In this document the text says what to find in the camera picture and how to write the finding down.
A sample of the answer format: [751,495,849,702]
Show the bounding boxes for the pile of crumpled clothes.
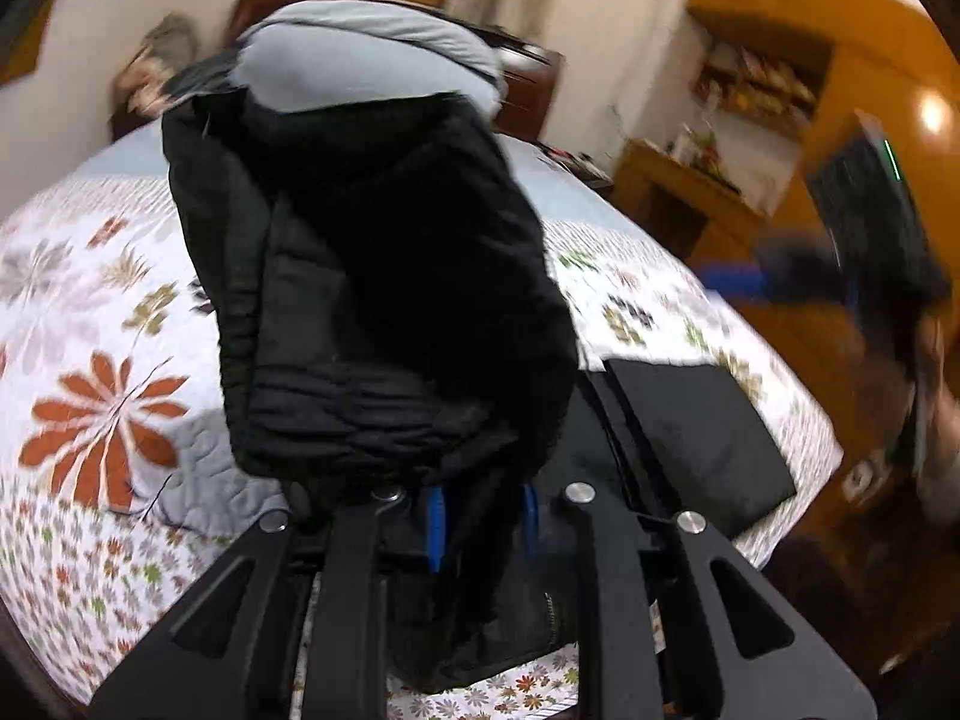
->
[112,11,203,121]

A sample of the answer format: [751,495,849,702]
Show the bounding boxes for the bottles and clutter on desk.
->
[667,124,725,170]

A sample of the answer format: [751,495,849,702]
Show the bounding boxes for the person's right hand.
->
[855,307,947,466]

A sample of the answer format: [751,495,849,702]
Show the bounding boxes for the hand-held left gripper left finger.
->
[90,486,451,720]

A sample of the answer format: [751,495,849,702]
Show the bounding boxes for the dark nightstand with cables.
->
[536,142,617,194]

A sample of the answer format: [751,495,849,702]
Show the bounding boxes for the wooden side window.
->
[0,0,57,87]

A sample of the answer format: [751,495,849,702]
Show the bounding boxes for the stack of grey pillows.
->
[232,0,503,117]

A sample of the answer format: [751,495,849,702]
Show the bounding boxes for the built-in wooden desk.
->
[611,139,773,263]

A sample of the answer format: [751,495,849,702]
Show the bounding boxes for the black quilted pants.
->
[161,90,797,698]

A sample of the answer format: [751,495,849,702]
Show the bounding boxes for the floral quilted bedspread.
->
[0,172,845,720]

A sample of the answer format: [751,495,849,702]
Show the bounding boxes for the books and bottles on shelf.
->
[694,41,818,122]

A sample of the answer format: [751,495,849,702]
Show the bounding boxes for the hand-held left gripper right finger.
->
[521,481,878,720]

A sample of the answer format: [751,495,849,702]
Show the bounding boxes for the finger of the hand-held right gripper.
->
[701,236,860,301]

